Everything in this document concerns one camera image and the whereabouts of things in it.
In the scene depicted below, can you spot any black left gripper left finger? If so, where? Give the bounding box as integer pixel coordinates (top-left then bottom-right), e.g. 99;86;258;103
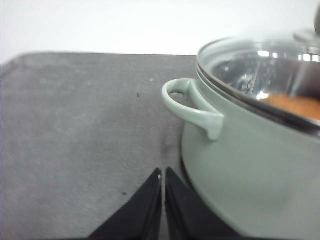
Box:
88;167;163;240

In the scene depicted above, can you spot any brown potato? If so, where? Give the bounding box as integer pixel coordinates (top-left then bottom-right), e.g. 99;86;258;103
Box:
264;94;320;120

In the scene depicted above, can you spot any glass lid with green knob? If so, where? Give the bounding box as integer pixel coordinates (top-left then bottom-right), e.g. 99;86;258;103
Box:
196;0;320;136

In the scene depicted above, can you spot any green electric steamer pot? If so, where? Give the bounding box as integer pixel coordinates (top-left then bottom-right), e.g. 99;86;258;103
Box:
162;78;320;240

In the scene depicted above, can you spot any grey table mat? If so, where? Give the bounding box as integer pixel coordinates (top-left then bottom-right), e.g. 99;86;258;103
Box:
0;52;199;240

